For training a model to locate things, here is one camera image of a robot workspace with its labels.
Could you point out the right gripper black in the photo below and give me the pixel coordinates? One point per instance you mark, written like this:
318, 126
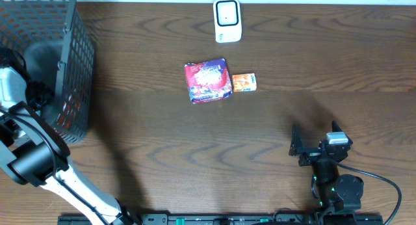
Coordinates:
310, 155

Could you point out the orange juice carton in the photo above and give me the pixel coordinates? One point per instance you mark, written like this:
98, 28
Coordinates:
244, 82

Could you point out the red purple snack bag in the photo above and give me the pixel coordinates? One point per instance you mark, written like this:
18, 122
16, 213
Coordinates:
208, 81

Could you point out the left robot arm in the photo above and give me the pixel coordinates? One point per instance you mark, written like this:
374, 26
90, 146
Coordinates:
33, 152

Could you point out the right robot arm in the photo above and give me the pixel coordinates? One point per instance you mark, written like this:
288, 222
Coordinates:
339, 194

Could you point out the grey plastic mesh basket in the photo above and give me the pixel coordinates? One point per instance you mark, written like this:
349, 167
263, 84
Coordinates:
51, 37

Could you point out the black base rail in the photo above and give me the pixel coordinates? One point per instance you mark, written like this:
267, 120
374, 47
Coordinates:
281, 218

